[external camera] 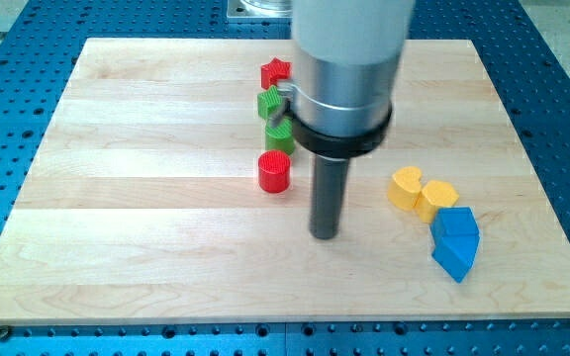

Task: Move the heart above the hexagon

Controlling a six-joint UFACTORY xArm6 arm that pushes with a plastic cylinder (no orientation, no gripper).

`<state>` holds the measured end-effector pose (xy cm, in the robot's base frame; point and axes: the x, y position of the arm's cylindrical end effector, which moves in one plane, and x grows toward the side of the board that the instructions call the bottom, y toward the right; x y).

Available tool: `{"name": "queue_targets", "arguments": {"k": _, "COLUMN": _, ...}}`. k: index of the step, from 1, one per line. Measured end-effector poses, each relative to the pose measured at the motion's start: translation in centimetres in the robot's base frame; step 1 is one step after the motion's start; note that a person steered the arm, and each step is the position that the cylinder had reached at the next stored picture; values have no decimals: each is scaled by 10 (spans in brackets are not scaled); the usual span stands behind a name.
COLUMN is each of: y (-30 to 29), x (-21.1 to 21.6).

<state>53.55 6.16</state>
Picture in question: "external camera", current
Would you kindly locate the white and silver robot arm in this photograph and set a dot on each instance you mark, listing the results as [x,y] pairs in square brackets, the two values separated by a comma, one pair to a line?
[346,56]

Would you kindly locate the yellow heart block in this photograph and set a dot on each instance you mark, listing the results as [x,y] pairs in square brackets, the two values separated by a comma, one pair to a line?
[405,187]

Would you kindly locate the yellow hexagon block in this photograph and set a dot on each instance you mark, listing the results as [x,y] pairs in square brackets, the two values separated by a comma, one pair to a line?
[434,196]

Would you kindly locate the red cylinder block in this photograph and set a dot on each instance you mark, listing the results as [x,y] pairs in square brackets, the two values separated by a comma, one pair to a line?
[274,171]

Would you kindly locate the green cylinder block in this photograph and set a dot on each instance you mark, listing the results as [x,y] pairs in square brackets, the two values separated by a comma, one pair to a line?
[280,137]

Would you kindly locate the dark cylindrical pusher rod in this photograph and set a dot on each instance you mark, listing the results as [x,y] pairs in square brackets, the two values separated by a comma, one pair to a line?
[328,187]

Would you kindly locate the green star block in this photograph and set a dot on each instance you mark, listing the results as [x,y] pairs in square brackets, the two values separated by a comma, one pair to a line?
[268,102]

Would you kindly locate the red star block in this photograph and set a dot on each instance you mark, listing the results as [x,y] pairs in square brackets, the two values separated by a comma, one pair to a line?
[273,71]

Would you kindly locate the light wooden board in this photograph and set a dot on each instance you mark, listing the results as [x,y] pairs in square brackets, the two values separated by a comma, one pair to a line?
[142,204]

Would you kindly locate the upper blue block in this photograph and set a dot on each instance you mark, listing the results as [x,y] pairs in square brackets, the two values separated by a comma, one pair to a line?
[454,222]

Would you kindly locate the blue block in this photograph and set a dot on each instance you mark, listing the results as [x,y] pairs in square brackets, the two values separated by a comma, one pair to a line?
[454,222]
[456,254]

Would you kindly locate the lower blue block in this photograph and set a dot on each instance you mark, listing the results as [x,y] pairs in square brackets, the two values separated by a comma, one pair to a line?
[456,254]

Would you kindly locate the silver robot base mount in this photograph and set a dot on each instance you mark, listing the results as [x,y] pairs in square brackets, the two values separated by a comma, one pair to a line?
[253,9]

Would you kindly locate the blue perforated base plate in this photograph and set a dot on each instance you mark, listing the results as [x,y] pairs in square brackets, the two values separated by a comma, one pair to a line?
[40,48]

